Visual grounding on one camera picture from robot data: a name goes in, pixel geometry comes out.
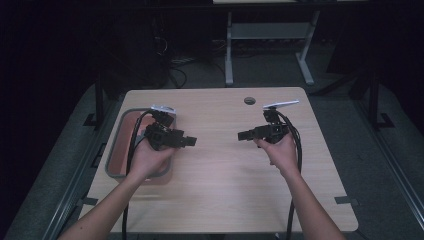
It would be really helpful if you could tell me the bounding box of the black tape strip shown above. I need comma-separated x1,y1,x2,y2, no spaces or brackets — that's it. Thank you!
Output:
77,197,99,207
334,196,359,206

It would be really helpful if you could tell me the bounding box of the pink basin with grey rim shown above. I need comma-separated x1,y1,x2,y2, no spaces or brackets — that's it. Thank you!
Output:
105,107,177,186

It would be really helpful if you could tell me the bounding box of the left hand-held gripper black cable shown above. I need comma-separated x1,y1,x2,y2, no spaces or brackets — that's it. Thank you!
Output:
121,109,154,240

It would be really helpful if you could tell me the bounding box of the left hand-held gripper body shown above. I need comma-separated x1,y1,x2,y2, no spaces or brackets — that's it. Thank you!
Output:
143,104,185,151

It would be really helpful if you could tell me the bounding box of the right hand-held gripper black cable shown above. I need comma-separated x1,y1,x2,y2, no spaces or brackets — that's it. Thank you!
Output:
276,110,304,240

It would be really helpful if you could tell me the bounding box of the person's right hand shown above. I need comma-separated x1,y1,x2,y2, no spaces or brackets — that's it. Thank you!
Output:
254,132,302,178

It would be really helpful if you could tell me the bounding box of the black metal stand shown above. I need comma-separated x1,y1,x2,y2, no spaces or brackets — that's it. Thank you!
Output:
83,74,106,129
368,71,396,130

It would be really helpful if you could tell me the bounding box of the hand-held gripper black cable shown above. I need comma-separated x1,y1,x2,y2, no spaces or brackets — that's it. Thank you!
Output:
121,109,154,240
276,110,304,240

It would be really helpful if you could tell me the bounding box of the person's left hand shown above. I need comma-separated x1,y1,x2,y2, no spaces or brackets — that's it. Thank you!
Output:
128,139,177,182

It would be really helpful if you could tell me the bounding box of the tangle of floor cables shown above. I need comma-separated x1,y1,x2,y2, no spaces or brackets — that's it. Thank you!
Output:
153,33,228,89

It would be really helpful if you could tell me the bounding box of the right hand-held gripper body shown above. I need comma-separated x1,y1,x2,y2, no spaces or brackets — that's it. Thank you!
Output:
256,99,300,145

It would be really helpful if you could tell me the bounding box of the white metal desk frame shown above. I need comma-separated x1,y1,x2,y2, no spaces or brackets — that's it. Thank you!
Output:
223,9,322,87

